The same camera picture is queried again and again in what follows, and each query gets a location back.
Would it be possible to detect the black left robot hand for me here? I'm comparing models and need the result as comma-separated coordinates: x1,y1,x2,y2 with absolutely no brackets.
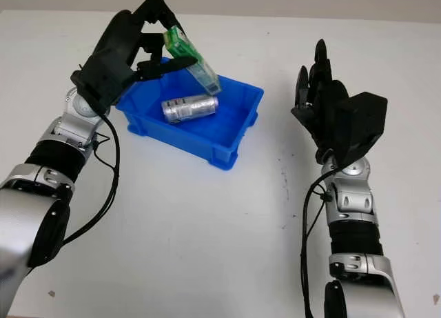
82,0,199,83

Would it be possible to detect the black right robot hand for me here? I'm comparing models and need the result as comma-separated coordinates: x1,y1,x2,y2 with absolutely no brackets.
291,39,351,163

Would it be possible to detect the green snack packet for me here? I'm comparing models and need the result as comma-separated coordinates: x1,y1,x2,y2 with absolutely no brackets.
162,25,222,96

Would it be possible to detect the purple roll of bags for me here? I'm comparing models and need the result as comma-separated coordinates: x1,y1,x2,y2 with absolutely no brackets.
161,94,221,126

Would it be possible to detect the blue plastic tray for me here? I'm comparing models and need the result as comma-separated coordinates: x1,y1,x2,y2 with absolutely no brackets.
116,57,266,174

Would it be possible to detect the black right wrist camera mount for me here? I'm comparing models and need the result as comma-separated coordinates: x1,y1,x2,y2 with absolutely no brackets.
331,90,389,168

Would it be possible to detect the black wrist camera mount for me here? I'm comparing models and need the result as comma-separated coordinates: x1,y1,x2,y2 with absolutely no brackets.
331,90,389,168
70,55,136,117

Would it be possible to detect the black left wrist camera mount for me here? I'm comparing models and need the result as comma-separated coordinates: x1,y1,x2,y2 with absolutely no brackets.
70,55,136,117

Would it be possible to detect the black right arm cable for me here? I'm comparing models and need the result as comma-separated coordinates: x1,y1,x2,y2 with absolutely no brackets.
300,168,337,318

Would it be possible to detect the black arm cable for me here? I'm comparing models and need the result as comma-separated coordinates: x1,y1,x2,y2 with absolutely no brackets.
61,111,121,247
300,168,337,318

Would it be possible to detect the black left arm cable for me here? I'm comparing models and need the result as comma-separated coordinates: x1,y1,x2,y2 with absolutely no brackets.
61,111,121,247

